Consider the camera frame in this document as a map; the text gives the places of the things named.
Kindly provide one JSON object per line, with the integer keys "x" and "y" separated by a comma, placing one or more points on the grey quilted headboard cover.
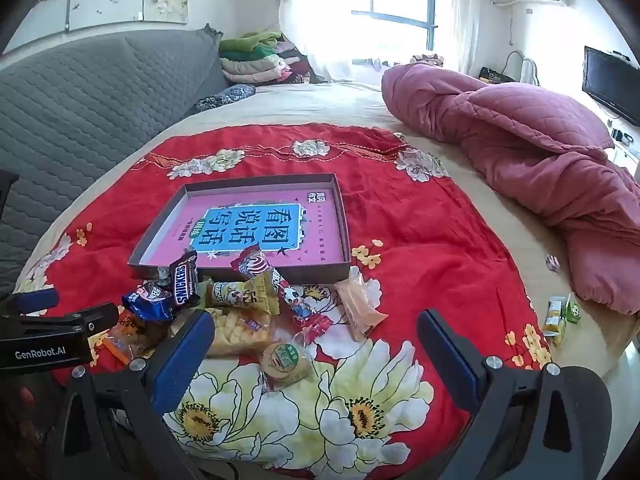
{"x": 75, "y": 110}

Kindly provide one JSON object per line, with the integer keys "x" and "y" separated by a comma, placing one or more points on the red floral blanket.
{"x": 425, "y": 220}

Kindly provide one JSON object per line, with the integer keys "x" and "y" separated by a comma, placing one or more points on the pink book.
{"x": 320, "y": 230}

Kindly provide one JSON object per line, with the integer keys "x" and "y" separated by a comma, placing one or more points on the clear orange pastry packet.
{"x": 360, "y": 310}

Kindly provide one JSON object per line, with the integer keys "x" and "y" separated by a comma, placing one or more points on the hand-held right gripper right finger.
{"x": 445, "y": 355}

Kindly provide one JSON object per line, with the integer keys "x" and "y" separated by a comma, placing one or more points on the white sheer curtain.
{"x": 310, "y": 10}

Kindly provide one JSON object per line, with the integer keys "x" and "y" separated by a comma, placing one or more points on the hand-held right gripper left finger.
{"x": 182, "y": 365}

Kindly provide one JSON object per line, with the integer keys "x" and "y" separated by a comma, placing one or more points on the dark patterned pillow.
{"x": 225, "y": 96}

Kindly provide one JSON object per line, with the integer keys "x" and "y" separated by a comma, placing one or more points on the round cake green label packet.
{"x": 285, "y": 362}

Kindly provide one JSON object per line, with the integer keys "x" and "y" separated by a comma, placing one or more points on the small red wrapped candy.
{"x": 316, "y": 329}

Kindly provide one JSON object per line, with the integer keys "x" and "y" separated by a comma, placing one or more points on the panda figure candy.
{"x": 295, "y": 300}

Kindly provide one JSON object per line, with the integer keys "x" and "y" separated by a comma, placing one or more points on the dark blue snack packet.
{"x": 145, "y": 305}

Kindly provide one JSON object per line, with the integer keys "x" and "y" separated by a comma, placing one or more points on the white television cabinet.
{"x": 625, "y": 145}

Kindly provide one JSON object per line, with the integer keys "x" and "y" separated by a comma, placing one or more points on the clear yellow cracker packet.
{"x": 235, "y": 332}

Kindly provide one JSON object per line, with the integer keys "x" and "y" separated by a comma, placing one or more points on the yellow panda snack packet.
{"x": 260, "y": 295}

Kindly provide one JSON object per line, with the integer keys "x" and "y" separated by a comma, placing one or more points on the brown chocolate bar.
{"x": 184, "y": 282}

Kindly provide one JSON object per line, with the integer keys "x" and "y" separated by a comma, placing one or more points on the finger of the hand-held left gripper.
{"x": 35, "y": 302}
{"x": 95, "y": 320}

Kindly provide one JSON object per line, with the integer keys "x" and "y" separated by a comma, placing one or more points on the shallow grey cardboard box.
{"x": 320, "y": 274}

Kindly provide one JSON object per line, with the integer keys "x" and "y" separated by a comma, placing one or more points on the pile of folded clothes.
{"x": 250, "y": 65}

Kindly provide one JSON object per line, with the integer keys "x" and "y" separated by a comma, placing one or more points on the beige bed sheet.
{"x": 325, "y": 100}

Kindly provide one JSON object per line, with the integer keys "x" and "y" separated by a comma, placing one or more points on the yellow and white small packet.
{"x": 554, "y": 317}

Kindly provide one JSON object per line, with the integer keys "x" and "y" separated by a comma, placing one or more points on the small pink and white item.
{"x": 552, "y": 263}

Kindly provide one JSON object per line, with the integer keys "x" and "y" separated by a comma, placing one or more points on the black television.
{"x": 610, "y": 85}

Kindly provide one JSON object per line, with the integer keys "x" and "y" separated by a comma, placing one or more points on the white metal rack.
{"x": 529, "y": 71}

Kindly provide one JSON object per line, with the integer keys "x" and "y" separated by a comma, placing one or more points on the pink quilt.
{"x": 525, "y": 125}

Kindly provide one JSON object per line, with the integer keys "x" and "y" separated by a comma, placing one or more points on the black bag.
{"x": 492, "y": 76}

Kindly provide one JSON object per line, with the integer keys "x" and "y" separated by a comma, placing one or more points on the orange snack packet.
{"x": 130, "y": 330}

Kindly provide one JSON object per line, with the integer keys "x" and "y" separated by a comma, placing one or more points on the small green packet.
{"x": 573, "y": 310}

